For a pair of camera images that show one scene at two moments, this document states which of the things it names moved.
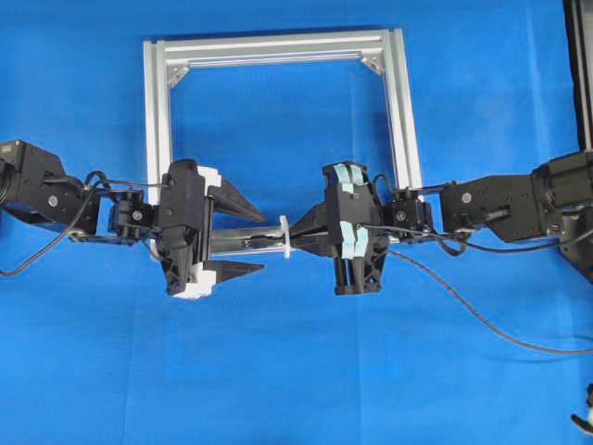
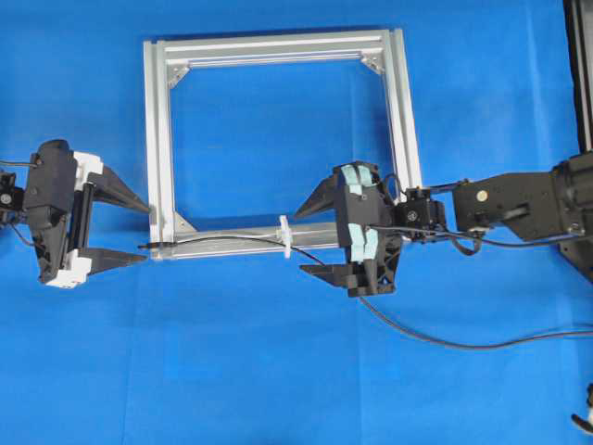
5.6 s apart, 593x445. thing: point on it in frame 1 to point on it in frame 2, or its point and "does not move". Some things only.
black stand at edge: (579, 31) does not move
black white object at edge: (587, 424) does not move
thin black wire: (483, 322) to (361, 299)
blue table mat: (469, 346) does not move
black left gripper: (182, 220) to (58, 199)
